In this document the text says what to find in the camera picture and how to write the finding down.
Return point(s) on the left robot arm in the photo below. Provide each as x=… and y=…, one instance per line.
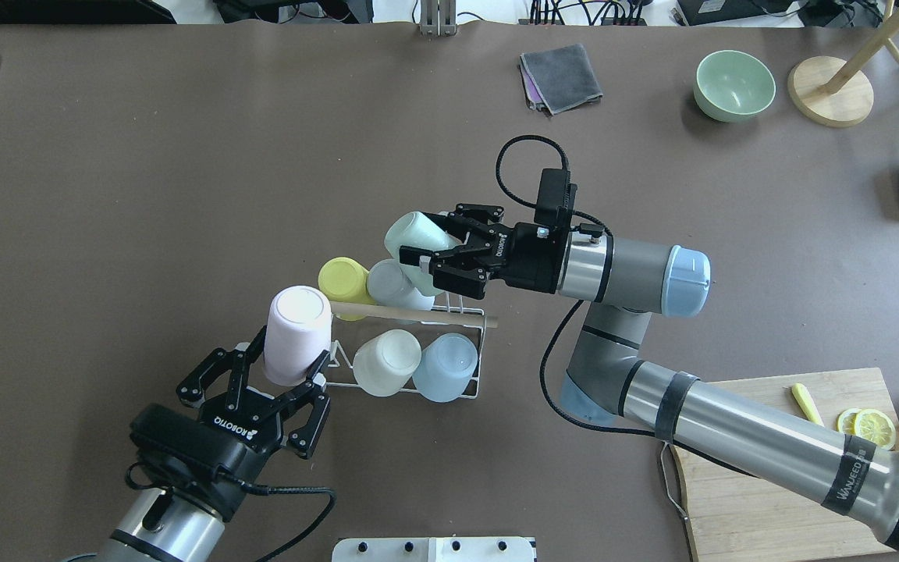
x=165, y=525

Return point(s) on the white wire cup rack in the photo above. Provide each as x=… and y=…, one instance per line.
x=356, y=324

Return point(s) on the mint green plastic cup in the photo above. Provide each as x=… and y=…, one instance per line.
x=416, y=230

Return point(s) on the grey plastic cup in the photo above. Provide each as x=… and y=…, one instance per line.
x=390, y=287

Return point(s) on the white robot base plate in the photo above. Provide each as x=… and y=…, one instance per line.
x=455, y=548

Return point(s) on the grey folded cloth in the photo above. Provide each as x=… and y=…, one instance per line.
x=564, y=77

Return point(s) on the cream white plastic cup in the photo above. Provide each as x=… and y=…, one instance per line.
x=385, y=363

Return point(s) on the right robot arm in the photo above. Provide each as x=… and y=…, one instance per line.
x=854, y=313

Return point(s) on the green ceramic bowl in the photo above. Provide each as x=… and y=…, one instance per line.
x=732, y=86

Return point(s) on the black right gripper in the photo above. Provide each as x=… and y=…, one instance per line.
x=529, y=261

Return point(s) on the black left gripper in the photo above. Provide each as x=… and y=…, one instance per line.
x=232, y=421

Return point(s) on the lemon slice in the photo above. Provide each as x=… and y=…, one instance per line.
x=870, y=424

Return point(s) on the light blue plastic cup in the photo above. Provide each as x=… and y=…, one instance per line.
x=446, y=368

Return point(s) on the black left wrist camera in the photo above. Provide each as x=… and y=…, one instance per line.
x=195, y=458

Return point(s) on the bamboo cutting board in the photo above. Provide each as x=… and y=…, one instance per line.
x=734, y=517

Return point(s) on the wooden mug tree stand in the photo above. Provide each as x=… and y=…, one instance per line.
x=834, y=92

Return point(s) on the yellow plastic knife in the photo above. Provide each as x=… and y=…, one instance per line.
x=806, y=403

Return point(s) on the yellow plastic cup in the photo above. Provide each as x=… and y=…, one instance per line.
x=343, y=279

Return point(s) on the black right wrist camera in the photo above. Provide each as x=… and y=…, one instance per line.
x=555, y=201

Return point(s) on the purple folded cloth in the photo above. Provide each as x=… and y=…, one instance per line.
x=531, y=93

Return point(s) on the pink plastic cup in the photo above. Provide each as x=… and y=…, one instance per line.
x=299, y=328

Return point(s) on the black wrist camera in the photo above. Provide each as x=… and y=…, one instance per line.
x=555, y=201
x=195, y=458

